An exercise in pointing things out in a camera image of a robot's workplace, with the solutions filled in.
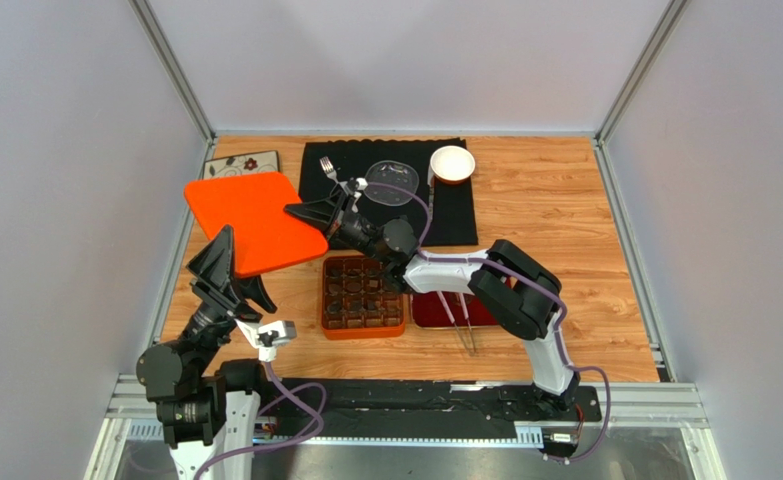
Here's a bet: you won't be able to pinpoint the white orange bowl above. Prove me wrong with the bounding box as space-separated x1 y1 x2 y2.
429 146 476 185

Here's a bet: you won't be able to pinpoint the orange chocolate box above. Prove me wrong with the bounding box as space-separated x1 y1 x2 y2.
320 255 407 341

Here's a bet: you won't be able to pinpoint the orange tin lid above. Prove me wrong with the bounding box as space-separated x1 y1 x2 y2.
184 172 329 277

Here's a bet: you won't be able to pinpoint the black cloth mat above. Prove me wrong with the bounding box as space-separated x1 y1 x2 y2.
298 138 478 247

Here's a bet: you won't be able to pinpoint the silver fork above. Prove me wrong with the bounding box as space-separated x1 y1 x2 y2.
319 156 339 183

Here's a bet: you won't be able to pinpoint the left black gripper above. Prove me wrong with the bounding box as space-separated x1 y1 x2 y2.
178 223 275 378

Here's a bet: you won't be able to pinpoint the dark leaf chocolate front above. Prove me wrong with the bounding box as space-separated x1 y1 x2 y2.
326 301 343 315

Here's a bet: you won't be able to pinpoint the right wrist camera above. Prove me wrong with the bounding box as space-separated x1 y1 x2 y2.
345 178 368 197

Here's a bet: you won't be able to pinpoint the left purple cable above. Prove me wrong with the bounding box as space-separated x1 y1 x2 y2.
191 359 329 480

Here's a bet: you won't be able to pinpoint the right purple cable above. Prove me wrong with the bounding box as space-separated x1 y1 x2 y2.
357 180 613 464

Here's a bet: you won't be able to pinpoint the floral square plate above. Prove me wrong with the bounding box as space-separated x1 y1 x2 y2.
203 150 281 180

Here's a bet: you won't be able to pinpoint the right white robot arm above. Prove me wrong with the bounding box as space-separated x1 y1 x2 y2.
284 179 580 410

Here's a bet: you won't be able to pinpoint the red lacquer tray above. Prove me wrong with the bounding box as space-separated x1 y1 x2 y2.
407 277 499 329

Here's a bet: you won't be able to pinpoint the purple cable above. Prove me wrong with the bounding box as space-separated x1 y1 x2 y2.
357 180 613 464
191 359 329 480

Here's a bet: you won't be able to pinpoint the pink handled metal tongs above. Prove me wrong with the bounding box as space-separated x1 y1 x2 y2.
437 292 478 356

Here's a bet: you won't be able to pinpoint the clear glass plate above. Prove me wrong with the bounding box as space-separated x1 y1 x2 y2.
365 160 420 207

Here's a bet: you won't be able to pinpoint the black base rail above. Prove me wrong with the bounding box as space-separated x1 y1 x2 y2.
283 378 604 440

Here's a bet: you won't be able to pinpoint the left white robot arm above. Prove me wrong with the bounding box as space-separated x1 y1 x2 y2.
136 225 276 479

